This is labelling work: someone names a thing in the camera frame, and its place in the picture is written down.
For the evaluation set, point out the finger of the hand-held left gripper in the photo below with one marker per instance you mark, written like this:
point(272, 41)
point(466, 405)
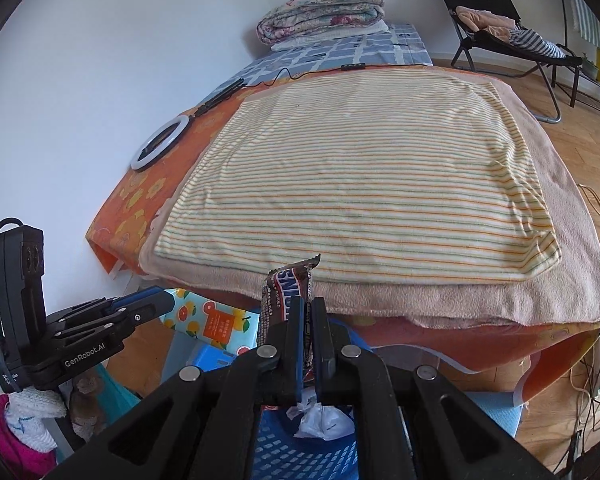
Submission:
point(87, 308)
point(145, 310)

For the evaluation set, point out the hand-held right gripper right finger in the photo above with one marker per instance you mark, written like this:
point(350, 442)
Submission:
point(327, 365)

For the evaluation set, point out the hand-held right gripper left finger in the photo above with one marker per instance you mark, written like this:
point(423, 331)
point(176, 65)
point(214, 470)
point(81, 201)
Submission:
point(285, 360)

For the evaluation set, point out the white tissue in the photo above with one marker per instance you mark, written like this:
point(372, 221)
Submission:
point(322, 420)

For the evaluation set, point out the white citrus print packet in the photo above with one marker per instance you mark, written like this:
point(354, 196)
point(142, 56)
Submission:
point(210, 322)

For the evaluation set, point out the brown snack bar wrapper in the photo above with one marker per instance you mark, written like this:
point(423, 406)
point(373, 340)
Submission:
point(285, 285)

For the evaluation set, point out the blue plastic basket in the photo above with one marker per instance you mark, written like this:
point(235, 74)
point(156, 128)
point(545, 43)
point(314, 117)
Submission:
point(305, 455)

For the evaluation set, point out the white knitted cloth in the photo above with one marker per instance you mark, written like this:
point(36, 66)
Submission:
point(30, 410)

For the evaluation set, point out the teal cloth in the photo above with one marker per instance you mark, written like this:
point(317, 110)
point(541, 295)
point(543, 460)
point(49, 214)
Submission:
point(107, 380)

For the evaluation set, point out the brown plush slipper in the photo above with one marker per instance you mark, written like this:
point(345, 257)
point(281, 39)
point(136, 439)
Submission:
point(85, 400)

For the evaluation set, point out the magenta cloth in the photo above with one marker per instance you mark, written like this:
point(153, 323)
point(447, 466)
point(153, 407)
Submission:
point(0, 440)

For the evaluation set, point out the orange floral bed sheet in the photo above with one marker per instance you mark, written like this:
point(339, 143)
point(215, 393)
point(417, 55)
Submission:
point(130, 195)

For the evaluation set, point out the beige towel blanket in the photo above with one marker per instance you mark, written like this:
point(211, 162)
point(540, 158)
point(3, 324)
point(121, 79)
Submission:
point(430, 302)

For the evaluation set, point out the striped blanket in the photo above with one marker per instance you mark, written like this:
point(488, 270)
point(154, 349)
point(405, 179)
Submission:
point(360, 175)

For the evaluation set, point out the black folded stand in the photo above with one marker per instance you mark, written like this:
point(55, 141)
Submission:
point(220, 95)

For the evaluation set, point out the flat black device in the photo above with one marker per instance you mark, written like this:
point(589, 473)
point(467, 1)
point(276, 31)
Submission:
point(587, 455)

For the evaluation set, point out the small black control box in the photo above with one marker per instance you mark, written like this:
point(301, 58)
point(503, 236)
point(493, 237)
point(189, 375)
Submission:
point(353, 66)

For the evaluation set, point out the blue plaid bed sheet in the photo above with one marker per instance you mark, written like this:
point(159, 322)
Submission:
point(360, 50)

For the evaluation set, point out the white pillow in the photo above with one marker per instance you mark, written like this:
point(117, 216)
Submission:
point(330, 37)

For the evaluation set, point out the folded floral quilt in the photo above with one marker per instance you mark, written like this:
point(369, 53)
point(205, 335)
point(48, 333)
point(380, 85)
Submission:
point(320, 12)

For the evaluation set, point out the pink cloth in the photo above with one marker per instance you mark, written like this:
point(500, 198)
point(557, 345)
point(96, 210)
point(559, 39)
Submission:
point(485, 20)

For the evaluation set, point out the grey striped cloth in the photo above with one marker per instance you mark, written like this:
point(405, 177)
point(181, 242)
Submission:
point(537, 42)

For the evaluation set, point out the small potted plant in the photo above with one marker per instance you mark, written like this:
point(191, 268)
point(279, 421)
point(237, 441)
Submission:
point(590, 67)

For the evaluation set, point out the black metal rack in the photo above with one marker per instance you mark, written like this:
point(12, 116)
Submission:
point(562, 10)

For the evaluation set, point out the green striped towel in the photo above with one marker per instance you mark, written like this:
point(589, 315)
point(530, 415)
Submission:
point(587, 20)

